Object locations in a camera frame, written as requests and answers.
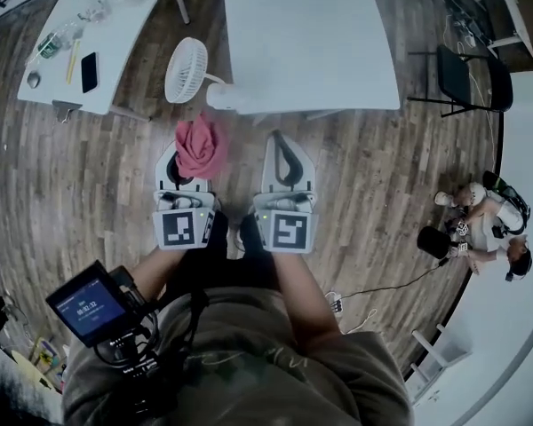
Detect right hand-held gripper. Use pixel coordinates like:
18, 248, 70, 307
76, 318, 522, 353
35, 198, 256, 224
251, 129, 321, 256

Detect white standing desk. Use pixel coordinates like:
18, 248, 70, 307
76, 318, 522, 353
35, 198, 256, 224
460, 0, 533, 62

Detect white floor cable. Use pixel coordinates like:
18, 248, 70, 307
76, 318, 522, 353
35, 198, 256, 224
343, 307, 379, 335

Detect white table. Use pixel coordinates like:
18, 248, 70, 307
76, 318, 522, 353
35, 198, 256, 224
15, 0, 193, 124
220, 0, 402, 127

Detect black folding chair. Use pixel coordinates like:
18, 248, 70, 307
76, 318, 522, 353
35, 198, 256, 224
406, 43, 515, 119

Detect person's right forearm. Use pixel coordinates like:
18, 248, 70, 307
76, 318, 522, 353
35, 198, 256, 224
269, 249, 344, 355

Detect pink cloth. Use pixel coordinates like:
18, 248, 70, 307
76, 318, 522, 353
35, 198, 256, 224
173, 108, 231, 181

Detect black chest monitor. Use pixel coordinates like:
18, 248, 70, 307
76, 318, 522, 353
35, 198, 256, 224
44, 258, 131, 350

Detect person's olive shirt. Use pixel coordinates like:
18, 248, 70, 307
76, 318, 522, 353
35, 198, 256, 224
60, 285, 413, 426

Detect yellow wooden toy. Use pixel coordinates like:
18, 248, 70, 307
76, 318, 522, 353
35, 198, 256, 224
10, 350, 51, 391

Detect black smartphone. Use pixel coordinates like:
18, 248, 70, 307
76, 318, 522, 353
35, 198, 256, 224
79, 51, 100, 96

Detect clear plastic cup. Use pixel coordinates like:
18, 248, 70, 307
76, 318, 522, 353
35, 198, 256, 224
76, 0, 113, 25

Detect grey table clamp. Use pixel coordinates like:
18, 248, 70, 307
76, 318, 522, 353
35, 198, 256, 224
51, 99, 84, 124

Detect yellow pencil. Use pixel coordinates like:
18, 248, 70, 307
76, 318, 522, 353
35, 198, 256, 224
65, 37, 82, 85

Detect black chest camera rig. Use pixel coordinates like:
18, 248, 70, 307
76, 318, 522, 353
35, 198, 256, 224
91, 265, 211, 417

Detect person's left forearm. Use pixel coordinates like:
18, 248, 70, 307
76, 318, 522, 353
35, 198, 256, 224
130, 248, 188, 304

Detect white wooden shelf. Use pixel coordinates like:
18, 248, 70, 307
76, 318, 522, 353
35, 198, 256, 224
402, 323, 475, 406

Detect black bucket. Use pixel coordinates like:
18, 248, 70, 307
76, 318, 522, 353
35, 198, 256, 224
415, 225, 453, 260

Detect tangle of cables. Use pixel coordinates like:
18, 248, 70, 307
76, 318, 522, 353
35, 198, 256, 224
442, 0, 490, 49

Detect small white desk fan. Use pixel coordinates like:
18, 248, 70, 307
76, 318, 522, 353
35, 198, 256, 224
163, 35, 255, 114

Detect white power strip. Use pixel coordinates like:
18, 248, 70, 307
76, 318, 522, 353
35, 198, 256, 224
325, 289, 346, 315

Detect black floor cable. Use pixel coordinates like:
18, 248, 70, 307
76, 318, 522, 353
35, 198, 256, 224
341, 261, 450, 300

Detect person's black trousers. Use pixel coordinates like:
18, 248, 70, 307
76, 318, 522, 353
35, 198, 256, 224
203, 209, 279, 291

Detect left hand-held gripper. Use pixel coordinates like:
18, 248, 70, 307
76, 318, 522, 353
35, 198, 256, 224
151, 141, 219, 252

